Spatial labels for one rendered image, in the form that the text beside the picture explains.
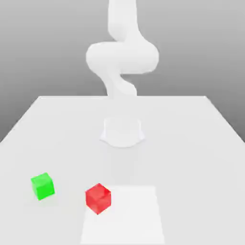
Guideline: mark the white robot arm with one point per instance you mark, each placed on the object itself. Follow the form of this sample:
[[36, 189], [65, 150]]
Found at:
[[122, 57]]

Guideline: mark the small red cube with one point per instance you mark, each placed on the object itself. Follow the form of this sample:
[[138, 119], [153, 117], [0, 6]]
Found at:
[[98, 199]]

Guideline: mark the small green cube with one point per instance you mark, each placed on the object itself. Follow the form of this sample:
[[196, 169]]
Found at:
[[42, 186]]

